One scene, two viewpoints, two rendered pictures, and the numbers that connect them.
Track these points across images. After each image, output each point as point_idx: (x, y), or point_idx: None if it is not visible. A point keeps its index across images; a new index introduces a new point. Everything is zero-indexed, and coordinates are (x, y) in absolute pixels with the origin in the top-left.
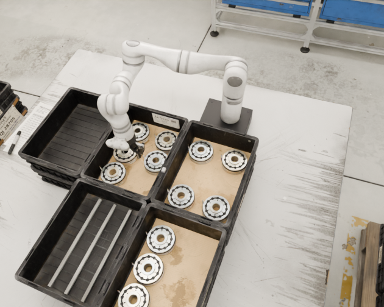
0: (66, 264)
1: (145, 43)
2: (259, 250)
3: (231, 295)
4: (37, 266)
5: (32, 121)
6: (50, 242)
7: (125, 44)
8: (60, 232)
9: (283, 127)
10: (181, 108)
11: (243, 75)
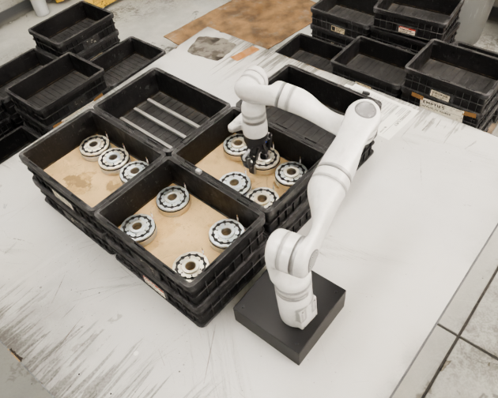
0: (162, 110)
1: (363, 124)
2: (92, 293)
3: (67, 249)
4: (167, 89)
5: (384, 105)
6: (182, 95)
7: (363, 100)
8: (192, 105)
9: None
10: (360, 265)
11: (266, 249)
